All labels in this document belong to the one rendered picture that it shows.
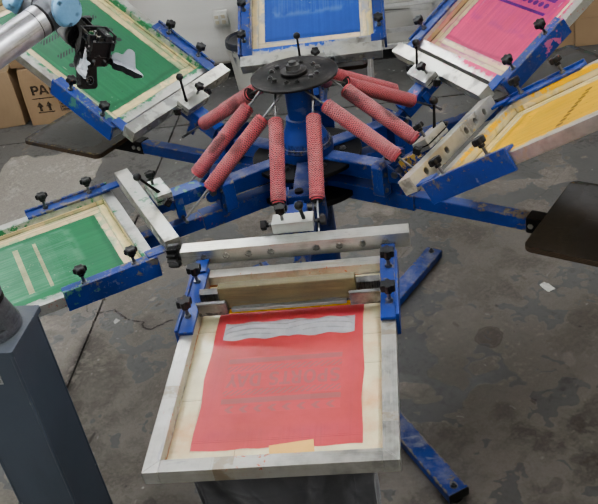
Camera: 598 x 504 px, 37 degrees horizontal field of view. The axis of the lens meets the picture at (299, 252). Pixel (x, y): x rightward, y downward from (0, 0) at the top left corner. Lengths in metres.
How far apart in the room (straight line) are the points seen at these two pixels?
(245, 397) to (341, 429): 0.28
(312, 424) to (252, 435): 0.14
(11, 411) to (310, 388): 0.76
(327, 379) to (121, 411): 1.70
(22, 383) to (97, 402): 1.61
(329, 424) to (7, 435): 0.85
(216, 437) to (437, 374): 1.64
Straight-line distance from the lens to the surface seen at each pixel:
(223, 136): 3.06
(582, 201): 2.87
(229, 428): 2.18
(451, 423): 3.45
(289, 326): 2.43
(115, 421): 3.78
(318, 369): 2.28
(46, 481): 2.55
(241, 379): 2.30
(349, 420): 2.14
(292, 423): 2.16
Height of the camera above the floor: 2.45
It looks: 33 degrees down
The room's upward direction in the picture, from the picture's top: 10 degrees counter-clockwise
